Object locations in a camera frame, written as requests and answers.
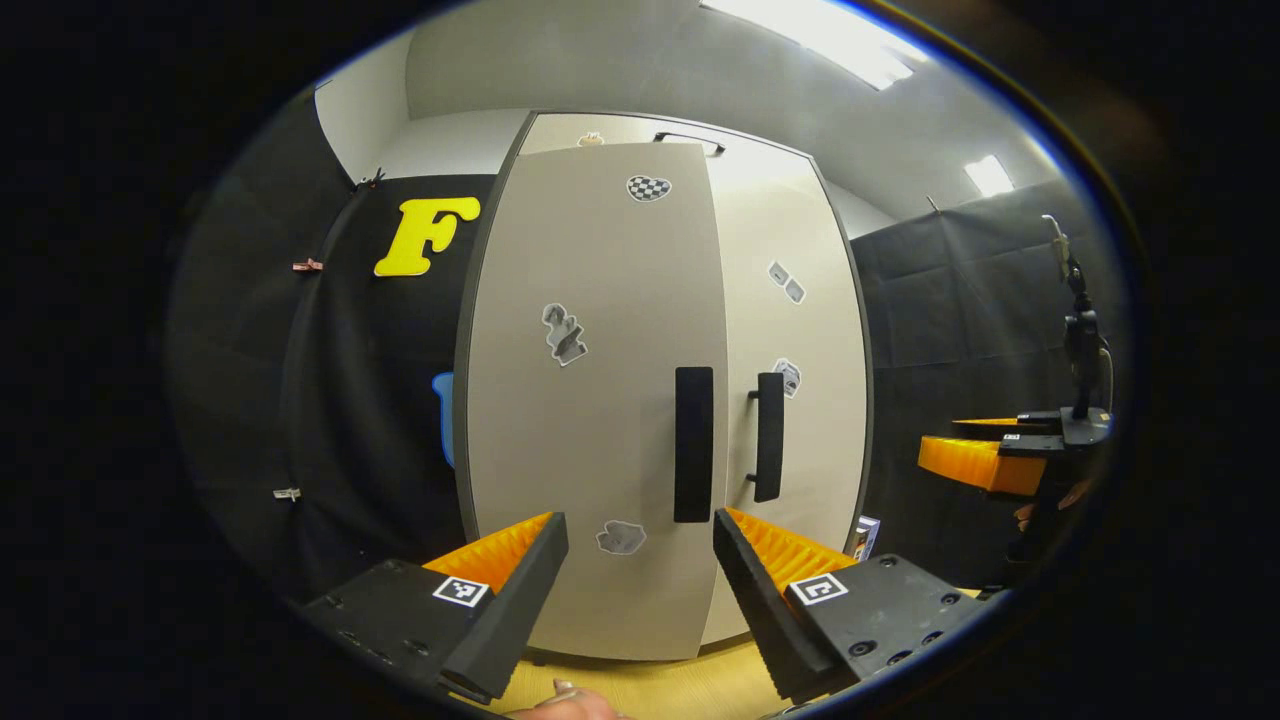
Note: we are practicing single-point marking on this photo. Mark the white cabinet drawer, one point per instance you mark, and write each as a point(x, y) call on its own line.
point(625, 128)

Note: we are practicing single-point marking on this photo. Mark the white and grey cabinet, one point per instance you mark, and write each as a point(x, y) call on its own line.
point(460, 430)

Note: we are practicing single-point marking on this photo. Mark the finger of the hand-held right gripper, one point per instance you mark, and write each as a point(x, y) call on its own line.
point(1035, 420)
point(975, 465)

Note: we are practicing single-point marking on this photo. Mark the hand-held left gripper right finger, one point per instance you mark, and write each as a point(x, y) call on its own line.
point(757, 600)

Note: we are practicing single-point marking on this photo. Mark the long ceiling light panel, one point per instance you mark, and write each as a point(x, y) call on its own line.
point(820, 40)

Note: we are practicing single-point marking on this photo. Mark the white cabinet door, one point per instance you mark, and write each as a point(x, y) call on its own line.
point(580, 450)
point(810, 300)

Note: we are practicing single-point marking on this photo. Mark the small printed carton box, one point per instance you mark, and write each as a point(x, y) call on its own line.
point(867, 538)

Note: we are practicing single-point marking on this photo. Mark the small ceiling light panel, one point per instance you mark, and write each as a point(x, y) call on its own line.
point(988, 176)

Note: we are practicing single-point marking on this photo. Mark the black backdrop cloth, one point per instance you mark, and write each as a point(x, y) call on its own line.
point(950, 320)
point(330, 380)

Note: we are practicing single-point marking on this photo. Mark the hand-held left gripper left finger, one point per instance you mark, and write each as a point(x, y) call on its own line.
point(515, 610)

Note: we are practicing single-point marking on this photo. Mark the red clip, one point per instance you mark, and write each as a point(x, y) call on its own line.
point(307, 265)

